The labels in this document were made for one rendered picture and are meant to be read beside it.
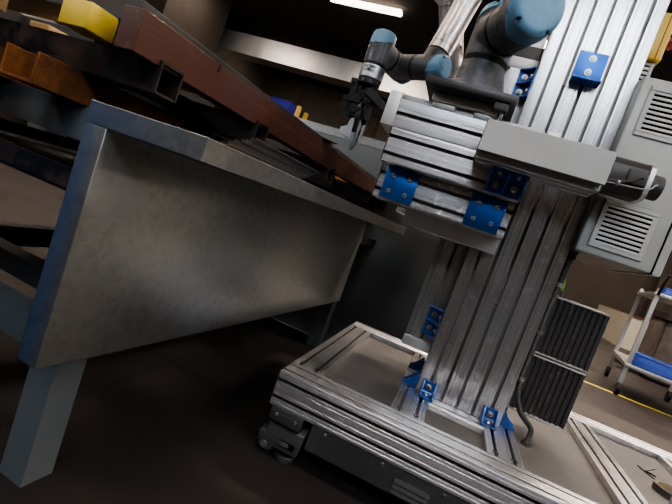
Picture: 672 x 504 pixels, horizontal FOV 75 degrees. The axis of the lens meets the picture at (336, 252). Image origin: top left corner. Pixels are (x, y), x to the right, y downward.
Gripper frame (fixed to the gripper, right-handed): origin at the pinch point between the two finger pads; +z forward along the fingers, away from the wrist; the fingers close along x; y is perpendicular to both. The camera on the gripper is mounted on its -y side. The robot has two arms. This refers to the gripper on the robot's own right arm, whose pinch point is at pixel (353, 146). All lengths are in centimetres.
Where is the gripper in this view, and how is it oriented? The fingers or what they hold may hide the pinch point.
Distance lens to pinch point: 139.3
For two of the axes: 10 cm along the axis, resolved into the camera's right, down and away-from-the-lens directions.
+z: -3.3, 9.4, 0.9
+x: -3.3, -0.3, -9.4
